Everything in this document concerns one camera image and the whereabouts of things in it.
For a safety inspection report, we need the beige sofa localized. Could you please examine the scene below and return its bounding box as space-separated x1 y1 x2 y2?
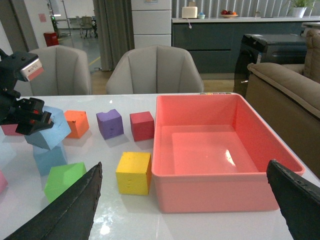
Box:
245 28 320 177

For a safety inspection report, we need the right beige chair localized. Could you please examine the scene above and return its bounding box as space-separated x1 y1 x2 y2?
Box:
105 45 204 95

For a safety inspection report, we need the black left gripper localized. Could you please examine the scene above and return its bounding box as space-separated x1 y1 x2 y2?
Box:
0 50 54 136

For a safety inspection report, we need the fruit bowl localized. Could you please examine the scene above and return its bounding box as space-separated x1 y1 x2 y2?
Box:
220 9 238 18

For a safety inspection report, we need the pink plastic bin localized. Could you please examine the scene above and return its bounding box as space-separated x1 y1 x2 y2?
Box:
152 94 305 213

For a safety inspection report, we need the orange foam cube chipped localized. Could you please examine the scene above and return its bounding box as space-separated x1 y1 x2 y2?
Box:
64 110 90 139

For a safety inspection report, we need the beige chair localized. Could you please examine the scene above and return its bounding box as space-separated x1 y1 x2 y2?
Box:
20 45 92 96
105 45 204 95

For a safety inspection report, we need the dark grey counter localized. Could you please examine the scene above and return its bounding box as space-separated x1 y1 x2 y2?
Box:
171 16 320 74

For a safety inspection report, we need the red foam cube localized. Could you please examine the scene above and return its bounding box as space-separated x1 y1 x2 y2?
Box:
129 111 155 142

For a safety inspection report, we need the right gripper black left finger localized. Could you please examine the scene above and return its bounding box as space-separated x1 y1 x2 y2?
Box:
6 162 103 240

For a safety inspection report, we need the black appliance box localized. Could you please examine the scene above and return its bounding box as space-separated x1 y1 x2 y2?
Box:
233 34 307 97

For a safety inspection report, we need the dark pink foam cube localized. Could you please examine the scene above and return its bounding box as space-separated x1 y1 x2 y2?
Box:
0 124 22 136

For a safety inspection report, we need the potted plant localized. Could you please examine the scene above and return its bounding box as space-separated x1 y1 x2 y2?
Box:
287 0 317 18

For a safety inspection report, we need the white toaster appliance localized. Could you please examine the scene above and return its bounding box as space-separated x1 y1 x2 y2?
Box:
181 6 198 19

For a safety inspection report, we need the small teal bowl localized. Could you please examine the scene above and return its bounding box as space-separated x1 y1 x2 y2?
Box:
197 12 206 19

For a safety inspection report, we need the left beige chair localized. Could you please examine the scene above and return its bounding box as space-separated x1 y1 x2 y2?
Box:
20 45 92 96

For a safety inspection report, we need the yellow foam cube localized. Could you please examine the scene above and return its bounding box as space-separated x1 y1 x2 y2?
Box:
115 152 152 196

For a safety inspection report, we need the white drawer cabinet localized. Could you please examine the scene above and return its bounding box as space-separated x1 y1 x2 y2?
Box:
131 0 172 49

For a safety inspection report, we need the green foam cube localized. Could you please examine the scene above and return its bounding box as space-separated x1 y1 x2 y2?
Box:
44 162 87 203

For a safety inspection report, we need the light blue foam cube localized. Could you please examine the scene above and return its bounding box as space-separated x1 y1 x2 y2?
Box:
33 142 68 177
24 105 71 150

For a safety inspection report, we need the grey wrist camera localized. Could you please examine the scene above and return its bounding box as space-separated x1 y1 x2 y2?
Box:
9 51 44 82

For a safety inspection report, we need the purple foam cube notched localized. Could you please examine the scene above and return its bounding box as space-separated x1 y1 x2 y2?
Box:
96 109 124 140

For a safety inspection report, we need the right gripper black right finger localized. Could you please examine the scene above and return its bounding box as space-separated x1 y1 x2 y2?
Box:
266 159 320 240

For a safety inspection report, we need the red trash bin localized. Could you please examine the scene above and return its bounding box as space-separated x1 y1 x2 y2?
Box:
43 31 59 47

